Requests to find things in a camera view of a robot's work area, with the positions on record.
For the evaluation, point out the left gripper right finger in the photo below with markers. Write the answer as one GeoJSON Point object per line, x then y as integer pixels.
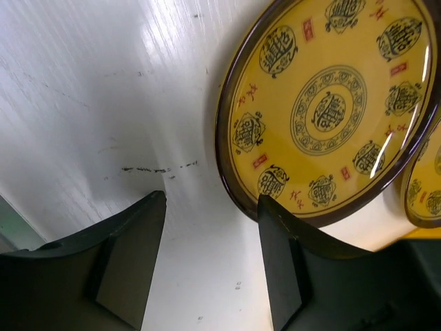
{"type": "Point", "coordinates": [317, 282]}

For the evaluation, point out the yellow patterned plate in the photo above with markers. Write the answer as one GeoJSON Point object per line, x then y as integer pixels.
{"type": "Point", "coordinates": [420, 190]}
{"type": "Point", "coordinates": [325, 103]}

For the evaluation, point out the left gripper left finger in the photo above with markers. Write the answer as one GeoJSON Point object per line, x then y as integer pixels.
{"type": "Point", "coordinates": [98, 278]}

